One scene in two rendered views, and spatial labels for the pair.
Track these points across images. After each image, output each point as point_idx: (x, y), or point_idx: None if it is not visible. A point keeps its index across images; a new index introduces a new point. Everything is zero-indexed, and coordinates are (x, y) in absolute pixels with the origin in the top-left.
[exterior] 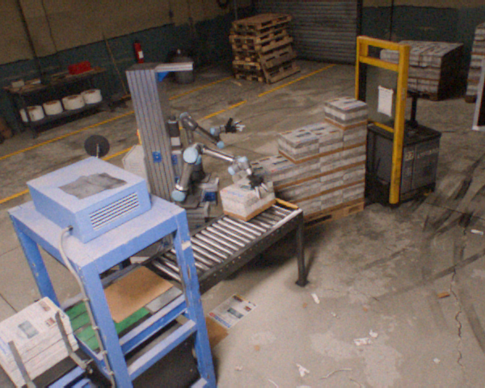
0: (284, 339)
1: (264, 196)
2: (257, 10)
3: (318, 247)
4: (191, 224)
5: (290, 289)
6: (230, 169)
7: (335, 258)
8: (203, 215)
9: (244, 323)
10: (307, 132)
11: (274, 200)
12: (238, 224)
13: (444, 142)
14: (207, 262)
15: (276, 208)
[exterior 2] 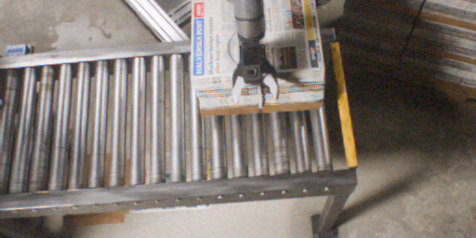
0: None
1: (283, 90)
2: None
3: (437, 171)
4: None
5: (290, 223)
6: None
7: (438, 224)
8: None
9: (161, 223)
10: None
11: (317, 103)
12: (191, 101)
13: None
14: (32, 166)
15: (314, 118)
